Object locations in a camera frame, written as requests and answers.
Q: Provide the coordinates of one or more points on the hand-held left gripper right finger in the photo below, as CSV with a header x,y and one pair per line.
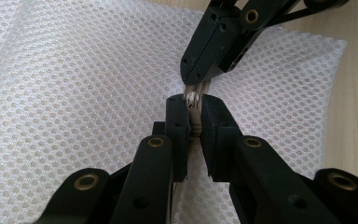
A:
x,y
254,180

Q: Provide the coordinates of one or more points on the beige zipper pull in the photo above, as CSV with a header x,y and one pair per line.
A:
x,y
195,119

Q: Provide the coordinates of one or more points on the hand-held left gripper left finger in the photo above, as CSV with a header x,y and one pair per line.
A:
x,y
150,174

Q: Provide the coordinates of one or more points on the white mesh bag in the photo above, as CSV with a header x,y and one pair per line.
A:
x,y
74,93

